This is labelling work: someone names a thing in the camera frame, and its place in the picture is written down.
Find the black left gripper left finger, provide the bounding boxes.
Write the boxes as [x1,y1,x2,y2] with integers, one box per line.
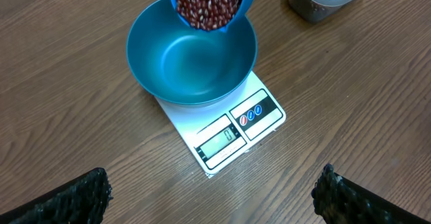
[1,167,112,224]

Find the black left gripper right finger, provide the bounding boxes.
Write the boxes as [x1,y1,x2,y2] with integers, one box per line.
[311,163,430,224]

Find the white digital kitchen scale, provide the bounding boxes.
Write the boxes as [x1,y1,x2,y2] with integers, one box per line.
[157,72,287,178]

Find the blue plastic scoop cup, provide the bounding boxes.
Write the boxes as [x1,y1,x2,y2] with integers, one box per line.
[170,0,253,32]

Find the teal metal bowl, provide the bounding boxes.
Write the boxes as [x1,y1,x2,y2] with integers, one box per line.
[126,0,258,105]

